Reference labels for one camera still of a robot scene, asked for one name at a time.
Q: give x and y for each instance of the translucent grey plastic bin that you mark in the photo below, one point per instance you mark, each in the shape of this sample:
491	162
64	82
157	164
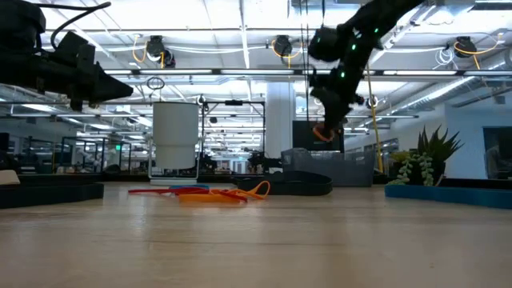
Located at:
352	170

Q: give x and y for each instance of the red rubber band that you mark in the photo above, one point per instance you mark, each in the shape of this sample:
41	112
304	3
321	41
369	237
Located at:
152	191

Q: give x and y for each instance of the black workstation frame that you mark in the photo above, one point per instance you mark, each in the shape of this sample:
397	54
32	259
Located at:
234	102

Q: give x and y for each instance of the black rectangular screen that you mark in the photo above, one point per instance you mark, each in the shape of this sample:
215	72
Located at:
302	138

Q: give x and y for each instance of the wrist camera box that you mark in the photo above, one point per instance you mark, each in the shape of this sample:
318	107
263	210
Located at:
74	50
320	93

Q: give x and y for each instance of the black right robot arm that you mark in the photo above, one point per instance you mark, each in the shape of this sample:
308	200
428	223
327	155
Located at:
368	24

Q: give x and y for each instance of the blue rubber band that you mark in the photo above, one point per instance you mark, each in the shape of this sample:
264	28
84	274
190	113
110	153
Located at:
440	196
188	186

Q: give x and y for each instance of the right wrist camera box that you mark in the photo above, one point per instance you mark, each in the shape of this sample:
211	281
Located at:
320	93

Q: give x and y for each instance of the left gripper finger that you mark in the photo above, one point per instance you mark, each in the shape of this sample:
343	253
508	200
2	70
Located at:
102	68
112	88

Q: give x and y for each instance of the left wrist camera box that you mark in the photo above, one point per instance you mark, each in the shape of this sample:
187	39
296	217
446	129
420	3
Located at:
74	50

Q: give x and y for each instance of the long ceiling light strip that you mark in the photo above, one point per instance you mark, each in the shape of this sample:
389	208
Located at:
256	72

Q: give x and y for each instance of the potted green succulent plant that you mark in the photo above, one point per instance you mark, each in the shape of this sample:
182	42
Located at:
438	150

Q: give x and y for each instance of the white cylindrical machine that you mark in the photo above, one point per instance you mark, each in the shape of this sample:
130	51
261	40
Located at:
176	132

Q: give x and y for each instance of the silver ventilation duct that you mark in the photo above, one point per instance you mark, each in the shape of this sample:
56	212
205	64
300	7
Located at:
460	86

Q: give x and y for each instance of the black aluminium table frame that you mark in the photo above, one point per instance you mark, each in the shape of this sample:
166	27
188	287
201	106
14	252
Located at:
120	178

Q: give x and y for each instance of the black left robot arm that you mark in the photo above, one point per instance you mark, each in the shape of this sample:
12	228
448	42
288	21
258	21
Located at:
20	24

